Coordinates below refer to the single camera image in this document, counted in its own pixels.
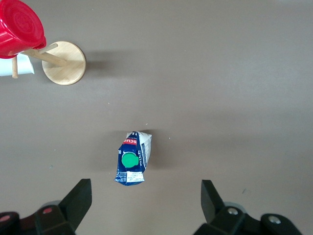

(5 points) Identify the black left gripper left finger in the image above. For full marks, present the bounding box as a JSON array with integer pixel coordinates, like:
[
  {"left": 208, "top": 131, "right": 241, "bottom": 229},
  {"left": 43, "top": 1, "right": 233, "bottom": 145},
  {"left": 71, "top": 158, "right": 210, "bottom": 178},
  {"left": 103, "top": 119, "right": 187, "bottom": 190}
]
[{"left": 34, "top": 178, "right": 92, "bottom": 235}]

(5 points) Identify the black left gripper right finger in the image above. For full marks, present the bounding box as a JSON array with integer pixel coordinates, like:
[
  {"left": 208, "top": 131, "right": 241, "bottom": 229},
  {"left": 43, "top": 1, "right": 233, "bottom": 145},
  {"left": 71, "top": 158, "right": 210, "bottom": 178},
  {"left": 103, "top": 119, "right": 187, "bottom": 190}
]
[{"left": 193, "top": 180, "right": 247, "bottom": 235}]

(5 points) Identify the blue white milk carton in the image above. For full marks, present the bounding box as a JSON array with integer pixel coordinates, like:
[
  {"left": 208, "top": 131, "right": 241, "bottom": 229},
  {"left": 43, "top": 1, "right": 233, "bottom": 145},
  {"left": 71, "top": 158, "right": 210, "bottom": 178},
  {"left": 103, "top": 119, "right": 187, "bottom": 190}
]
[{"left": 113, "top": 130, "right": 153, "bottom": 187}]

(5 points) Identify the small white cup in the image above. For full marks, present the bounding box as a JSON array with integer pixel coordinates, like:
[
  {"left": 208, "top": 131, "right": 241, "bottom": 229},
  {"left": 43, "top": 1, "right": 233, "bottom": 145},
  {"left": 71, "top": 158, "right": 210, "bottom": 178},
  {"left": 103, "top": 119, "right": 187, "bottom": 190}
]
[{"left": 0, "top": 52, "right": 35, "bottom": 77}]

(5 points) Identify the red plastic cup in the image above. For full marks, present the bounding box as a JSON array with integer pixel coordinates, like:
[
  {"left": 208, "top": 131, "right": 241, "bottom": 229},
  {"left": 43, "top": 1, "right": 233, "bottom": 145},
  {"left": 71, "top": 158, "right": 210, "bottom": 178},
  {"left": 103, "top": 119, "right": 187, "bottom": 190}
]
[{"left": 0, "top": 0, "right": 47, "bottom": 59}]

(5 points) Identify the wooden mug tree stand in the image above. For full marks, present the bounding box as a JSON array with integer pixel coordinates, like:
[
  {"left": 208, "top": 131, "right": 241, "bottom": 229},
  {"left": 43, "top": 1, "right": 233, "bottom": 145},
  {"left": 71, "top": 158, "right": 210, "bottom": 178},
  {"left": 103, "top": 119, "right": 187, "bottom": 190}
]
[{"left": 11, "top": 41, "right": 87, "bottom": 86}]

